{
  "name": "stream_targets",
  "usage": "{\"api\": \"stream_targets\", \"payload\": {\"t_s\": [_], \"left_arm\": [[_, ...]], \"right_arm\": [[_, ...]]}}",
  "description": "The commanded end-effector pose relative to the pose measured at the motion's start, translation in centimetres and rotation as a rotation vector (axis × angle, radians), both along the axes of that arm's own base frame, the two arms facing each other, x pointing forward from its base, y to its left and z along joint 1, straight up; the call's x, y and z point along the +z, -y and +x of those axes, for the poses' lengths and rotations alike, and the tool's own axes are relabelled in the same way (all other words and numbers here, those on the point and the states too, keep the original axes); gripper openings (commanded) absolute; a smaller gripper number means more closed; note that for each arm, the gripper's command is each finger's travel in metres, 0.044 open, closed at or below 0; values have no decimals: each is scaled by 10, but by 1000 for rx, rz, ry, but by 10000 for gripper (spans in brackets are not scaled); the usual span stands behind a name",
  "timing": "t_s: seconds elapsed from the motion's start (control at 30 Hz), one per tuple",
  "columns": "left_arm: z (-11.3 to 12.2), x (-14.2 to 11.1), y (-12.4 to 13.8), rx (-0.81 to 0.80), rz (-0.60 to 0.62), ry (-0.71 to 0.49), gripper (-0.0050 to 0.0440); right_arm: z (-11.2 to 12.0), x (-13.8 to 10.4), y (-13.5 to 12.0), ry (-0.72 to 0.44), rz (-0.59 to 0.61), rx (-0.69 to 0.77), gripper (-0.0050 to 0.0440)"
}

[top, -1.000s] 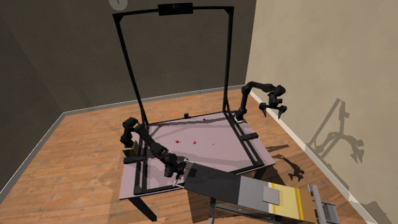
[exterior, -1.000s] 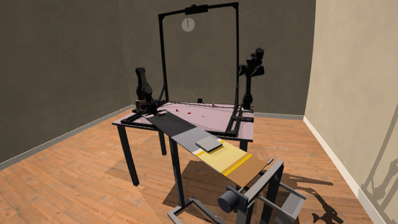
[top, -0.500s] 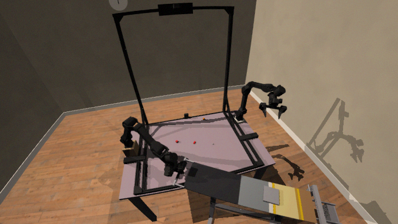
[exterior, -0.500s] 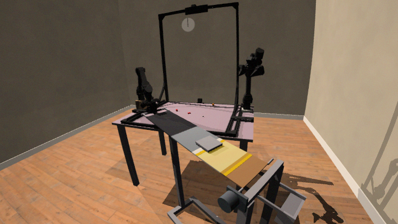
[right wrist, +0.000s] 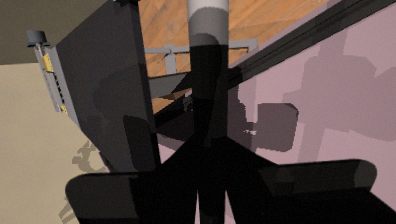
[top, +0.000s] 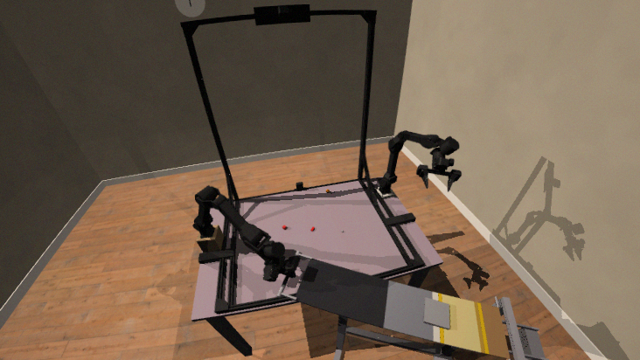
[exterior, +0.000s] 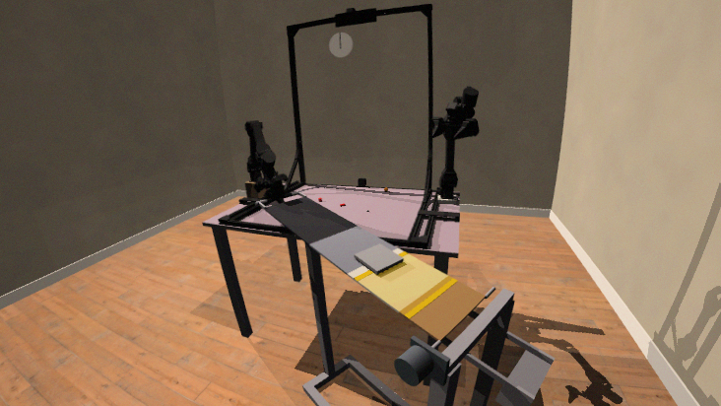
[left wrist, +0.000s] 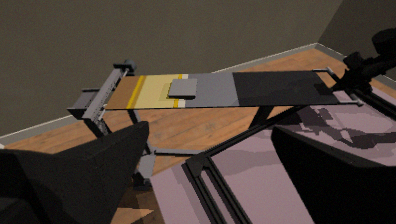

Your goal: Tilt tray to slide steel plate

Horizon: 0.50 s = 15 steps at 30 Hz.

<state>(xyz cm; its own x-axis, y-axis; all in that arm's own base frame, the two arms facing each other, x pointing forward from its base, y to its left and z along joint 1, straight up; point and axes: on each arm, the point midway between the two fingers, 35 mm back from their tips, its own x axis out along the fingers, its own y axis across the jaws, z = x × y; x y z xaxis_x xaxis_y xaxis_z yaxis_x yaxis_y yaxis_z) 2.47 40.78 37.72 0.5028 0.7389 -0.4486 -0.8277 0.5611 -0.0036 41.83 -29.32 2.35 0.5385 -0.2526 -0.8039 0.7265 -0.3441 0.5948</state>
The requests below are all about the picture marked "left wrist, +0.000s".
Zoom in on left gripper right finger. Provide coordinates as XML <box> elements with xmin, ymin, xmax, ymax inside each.
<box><xmin>271</xmin><ymin>126</ymin><xmax>396</xmax><ymax>224</ymax></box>

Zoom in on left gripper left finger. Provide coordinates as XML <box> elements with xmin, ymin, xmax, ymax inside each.
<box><xmin>0</xmin><ymin>121</ymin><xmax>149</xmax><ymax>224</ymax></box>

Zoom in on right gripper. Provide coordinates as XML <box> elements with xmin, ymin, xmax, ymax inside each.
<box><xmin>332</xmin><ymin>56</ymin><xmax>389</xmax><ymax>95</ymax></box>

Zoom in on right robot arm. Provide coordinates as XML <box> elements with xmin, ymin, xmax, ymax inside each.
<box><xmin>349</xmin><ymin>28</ymin><xmax>396</xmax><ymax>70</ymax></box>

